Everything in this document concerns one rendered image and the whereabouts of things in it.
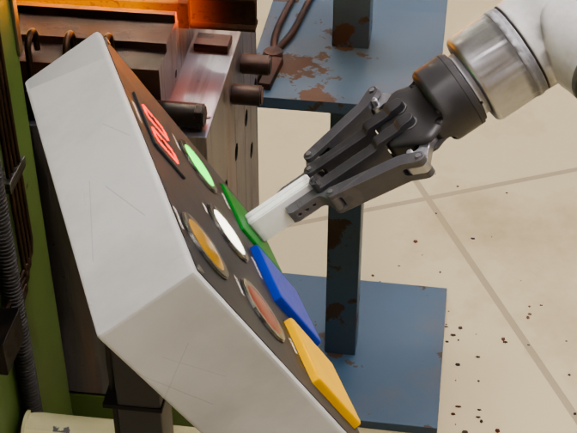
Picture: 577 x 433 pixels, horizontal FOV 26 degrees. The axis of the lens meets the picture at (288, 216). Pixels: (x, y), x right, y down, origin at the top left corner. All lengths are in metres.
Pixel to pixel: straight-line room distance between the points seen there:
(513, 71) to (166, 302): 0.43
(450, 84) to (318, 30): 1.00
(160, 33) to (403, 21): 0.71
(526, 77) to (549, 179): 1.89
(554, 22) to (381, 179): 0.20
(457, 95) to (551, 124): 2.10
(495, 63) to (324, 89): 0.85
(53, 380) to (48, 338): 0.07
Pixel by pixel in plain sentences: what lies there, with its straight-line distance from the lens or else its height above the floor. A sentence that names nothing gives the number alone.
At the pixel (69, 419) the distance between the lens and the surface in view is 1.51.
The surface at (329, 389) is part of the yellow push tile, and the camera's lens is 0.98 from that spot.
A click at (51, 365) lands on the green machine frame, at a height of 0.60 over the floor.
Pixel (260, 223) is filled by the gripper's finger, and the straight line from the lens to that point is 1.16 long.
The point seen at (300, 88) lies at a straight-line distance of 1.94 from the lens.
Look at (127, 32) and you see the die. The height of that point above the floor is 0.99.
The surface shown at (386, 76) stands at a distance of 1.98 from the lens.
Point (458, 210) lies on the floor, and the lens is 2.88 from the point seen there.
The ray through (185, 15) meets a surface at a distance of 1.54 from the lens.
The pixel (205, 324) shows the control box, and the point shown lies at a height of 1.15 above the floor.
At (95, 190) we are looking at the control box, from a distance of 0.94.
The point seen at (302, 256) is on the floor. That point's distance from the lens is 2.73.
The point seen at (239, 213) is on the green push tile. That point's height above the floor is 1.03.
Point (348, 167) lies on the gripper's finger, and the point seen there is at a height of 1.07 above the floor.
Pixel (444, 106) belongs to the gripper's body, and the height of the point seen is 1.13.
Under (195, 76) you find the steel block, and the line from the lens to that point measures 1.58.
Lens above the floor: 1.73
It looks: 37 degrees down
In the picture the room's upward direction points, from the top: straight up
